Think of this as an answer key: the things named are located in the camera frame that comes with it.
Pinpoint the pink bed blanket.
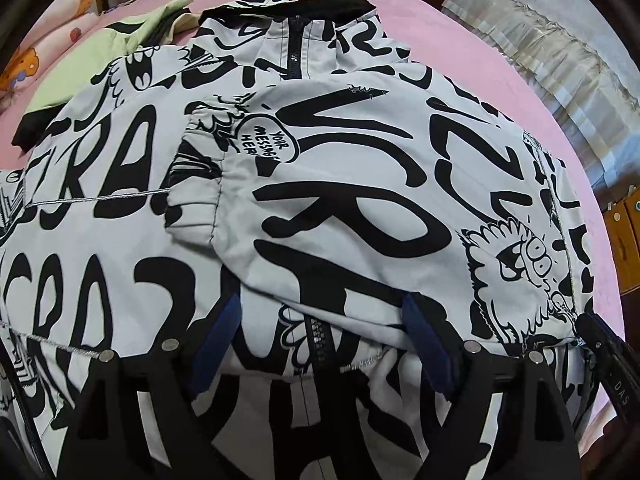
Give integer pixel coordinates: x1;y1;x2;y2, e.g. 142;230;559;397
0;0;611;321

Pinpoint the green and black garment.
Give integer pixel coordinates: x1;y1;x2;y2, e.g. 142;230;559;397
12;0;201;151

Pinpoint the cream lace covered furniture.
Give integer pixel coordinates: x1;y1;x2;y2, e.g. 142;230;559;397
442;0;640;196

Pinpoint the black and white printed jacket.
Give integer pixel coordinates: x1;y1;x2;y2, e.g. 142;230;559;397
0;0;608;480

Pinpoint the wooden drawer cabinet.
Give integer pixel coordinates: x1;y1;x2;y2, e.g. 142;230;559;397
600;190;640;306

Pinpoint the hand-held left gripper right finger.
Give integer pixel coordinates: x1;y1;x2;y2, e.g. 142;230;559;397
402;292;583;480

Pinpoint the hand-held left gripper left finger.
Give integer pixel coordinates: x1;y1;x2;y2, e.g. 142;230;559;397
65;292;246;480

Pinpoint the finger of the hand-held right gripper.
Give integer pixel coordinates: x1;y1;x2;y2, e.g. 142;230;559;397
574;311;632;361

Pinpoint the folded bear print quilt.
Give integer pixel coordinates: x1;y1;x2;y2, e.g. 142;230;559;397
0;0;108;106

